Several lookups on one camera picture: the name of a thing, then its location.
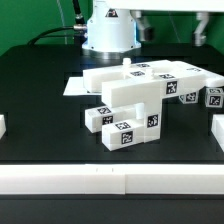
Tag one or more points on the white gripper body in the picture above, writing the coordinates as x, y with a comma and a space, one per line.
168, 5

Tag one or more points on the white front rail bar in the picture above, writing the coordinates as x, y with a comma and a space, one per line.
112, 179

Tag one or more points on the white tagged cube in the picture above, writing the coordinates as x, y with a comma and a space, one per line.
190, 98
214, 97

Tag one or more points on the white chair back frame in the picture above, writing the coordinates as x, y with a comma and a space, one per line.
175, 77

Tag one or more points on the white flat tag plate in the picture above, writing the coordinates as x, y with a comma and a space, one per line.
75, 87

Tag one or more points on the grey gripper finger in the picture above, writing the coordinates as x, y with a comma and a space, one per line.
199, 36
145, 30

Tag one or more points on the white block right edge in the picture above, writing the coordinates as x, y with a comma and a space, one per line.
218, 129

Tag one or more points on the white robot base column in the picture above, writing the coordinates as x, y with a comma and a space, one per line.
111, 33

